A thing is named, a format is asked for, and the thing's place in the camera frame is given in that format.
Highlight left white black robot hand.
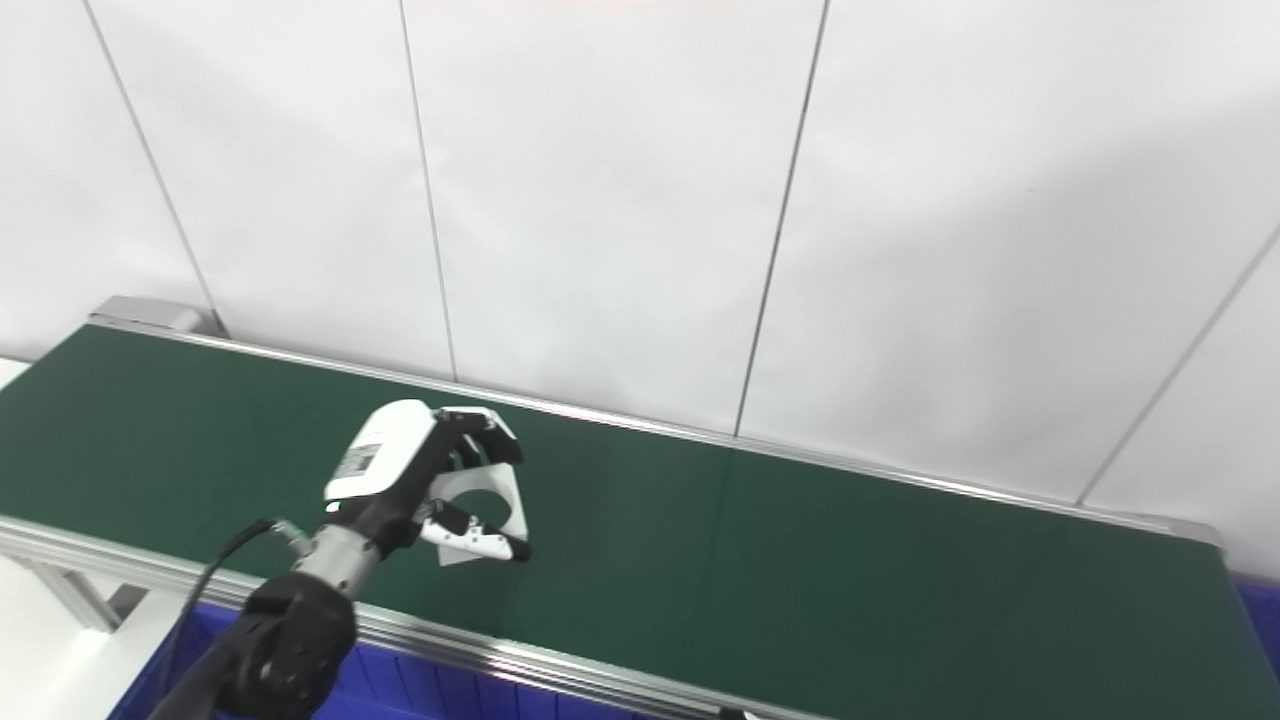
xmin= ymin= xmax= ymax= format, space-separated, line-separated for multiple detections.
xmin=322 ymin=400 xmax=533 ymax=566

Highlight white block with round hole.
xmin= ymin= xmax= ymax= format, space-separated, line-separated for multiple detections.
xmin=430 ymin=440 xmax=529 ymax=568

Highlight green conveyor belt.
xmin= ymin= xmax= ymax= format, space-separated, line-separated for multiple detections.
xmin=0 ymin=325 xmax=1280 ymax=720
xmin=0 ymin=295 xmax=1226 ymax=720

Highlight blue plastic bin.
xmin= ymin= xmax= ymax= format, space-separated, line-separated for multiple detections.
xmin=1235 ymin=580 xmax=1280 ymax=676
xmin=110 ymin=605 xmax=641 ymax=720

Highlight aluminium conveyor leg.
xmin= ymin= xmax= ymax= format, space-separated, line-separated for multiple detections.
xmin=0 ymin=555 xmax=151 ymax=636

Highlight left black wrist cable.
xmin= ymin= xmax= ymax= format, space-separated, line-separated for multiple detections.
xmin=165 ymin=518 xmax=311 ymax=701

